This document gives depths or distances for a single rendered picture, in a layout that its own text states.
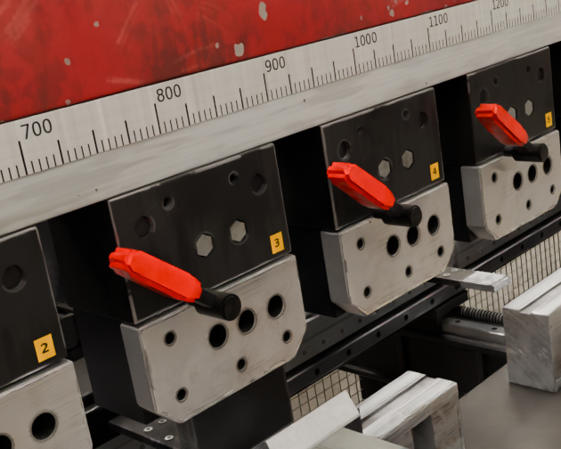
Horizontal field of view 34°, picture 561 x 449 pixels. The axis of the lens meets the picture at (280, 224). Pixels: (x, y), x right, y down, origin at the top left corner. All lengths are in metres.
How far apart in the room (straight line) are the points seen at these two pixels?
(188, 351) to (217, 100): 0.17
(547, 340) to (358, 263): 0.37
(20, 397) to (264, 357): 0.20
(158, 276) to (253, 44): 0.19
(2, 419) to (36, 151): 0.16
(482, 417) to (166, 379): 0.50
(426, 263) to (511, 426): 0.27
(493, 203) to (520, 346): 0.24
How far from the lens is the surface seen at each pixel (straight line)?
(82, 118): 0.58
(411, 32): 0.80
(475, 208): 0.90
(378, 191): 0.71
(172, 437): 0.83
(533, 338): 1.08
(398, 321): 1.25
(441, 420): 0.91
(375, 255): 0.77
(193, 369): 0.64
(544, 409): 1.06
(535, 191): 0.97
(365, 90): 0.75
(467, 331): 1.33
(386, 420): 0.87
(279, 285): 0.69
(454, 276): 1.09
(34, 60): 0.56
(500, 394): 1.10
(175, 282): 0.57
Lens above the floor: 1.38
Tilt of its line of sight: 16 degrees down
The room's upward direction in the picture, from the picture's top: 9 degrees counter-clockwise
